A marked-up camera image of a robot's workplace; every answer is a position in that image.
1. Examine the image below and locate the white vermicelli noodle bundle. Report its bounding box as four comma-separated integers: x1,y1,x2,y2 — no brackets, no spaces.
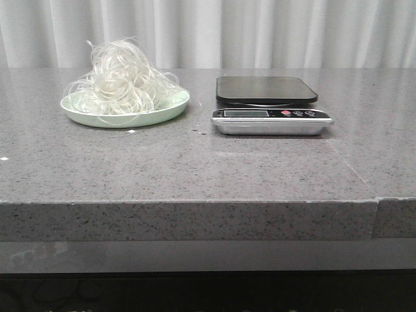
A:
64,37,185,120

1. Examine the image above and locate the black silver kitchen scale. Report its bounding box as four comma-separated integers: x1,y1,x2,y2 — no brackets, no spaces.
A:
211,76,333,136

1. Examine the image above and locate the pale green round plate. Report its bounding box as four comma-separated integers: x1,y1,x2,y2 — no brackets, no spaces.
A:
60,90,190,129

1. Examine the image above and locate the white pleated curtain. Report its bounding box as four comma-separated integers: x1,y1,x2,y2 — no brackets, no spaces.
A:
1,1,415,68

